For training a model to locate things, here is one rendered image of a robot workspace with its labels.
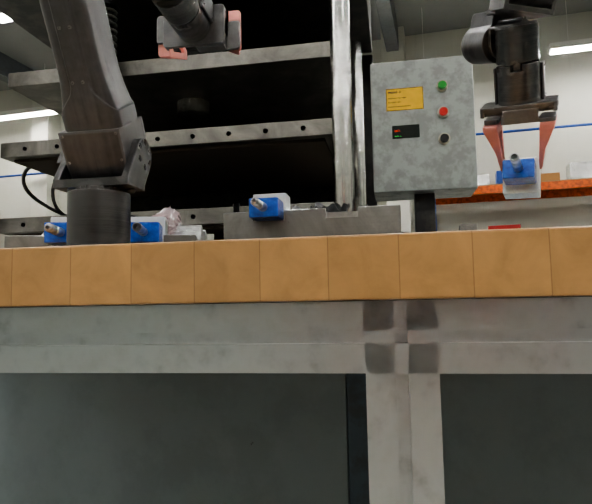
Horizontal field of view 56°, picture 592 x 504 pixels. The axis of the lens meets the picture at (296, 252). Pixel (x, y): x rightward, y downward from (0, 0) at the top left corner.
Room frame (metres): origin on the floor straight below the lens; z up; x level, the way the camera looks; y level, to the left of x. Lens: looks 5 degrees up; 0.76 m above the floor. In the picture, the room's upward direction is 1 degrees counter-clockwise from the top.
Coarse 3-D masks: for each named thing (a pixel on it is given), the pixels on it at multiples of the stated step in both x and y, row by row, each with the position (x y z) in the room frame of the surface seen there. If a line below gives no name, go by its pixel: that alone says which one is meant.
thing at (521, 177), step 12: (516, 156) 0.74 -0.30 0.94; (504, 168) 0.79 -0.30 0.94; (516, 168) 0.76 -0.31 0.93; (528, 168) 0.77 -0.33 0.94; (504, 180) 0.79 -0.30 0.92; (516, 180) 0.79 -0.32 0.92; (528, 180) 0.79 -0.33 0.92; (540, 180) 0.83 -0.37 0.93; (504, 192) 0.82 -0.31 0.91; (516, 192) 0.82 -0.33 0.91; (528, 192) 0.81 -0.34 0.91; (540, 192) 0.83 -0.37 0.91
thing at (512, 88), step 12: (504, 72) 0.76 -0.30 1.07; (516, 72) 0.74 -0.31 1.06; (528, 72) 0.74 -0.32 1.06; (504, 84) 0.76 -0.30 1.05; (516, 84) 0.75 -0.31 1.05; (528, 84) 0.75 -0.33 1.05; (504, 96) 0.77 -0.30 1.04; (516, 96) 0.76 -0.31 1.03; (528, 96) 0.76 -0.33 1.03; (540, 96) 0.77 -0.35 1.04; (552, 96) 0.78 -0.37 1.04; (480, 108) 0.79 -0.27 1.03; (492, 108) 0.77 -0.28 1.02; (504, 108) 0.77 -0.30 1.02; (516, 108) 0.76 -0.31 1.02; (528, 108) 0.76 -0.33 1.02; (540, 108) 0.75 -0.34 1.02; (552, 108) 0.75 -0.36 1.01
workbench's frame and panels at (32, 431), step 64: (0, 384) 0.87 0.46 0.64; (64, 384) 0.85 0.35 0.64; (128, 384) 0.83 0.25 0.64; (192, 384) 0.82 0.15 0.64; (256, 384) 0.80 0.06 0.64; (320, 384) 0.78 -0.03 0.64; (448, 384) 0.75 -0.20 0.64; (512, 384) 0.74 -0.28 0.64; (576, 384) 0.73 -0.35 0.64; (0, 448) 0.87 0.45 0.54; (64, 448) 0.85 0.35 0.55; (128, 448) 0.83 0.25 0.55; (192, 448) 0.82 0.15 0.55; (256, 448) 0.80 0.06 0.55; (320, 448) 0.78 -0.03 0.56; (448, 448) 0.75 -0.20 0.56; (512, 448) 0.74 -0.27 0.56; (576, 448) 0.73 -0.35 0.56
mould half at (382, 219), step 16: (320, 208) 0.80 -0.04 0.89; (368, 208) 0.79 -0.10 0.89; (384, 208) 0.78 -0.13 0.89; (224, 224) 0.83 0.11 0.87; (240, 224) 0.82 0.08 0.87; (256, 224) 0.82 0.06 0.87; (272, 224) 0.81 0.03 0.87; (288, 224) 0.81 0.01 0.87; (304, 224) 0.80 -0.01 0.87; (320, 224) 0.80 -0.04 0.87; (336, 224) 0.80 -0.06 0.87; (352, 224) 0.79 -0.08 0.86; (368, 224) 0.79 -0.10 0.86; (384, 224) 0.78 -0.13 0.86; (400, 224) 0.78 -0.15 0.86
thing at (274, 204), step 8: (256, 200) 0.73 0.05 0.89; (264, 200) 0.78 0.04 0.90; (272, 200) 0.78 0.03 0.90; (280, 200) 0.80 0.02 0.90; (288, 200) 0.84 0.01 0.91; (256, 208) 0.78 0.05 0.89; (264, 208) 0.77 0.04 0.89; (272, 208) 0.78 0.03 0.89; (280, 208) 0.80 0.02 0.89; (288, 208) 0.84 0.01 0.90; (256, 216) 0.78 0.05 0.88; (264, 216) 0.78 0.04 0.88; (272, 216) 0.78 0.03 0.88; (280, 216) 0.79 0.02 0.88
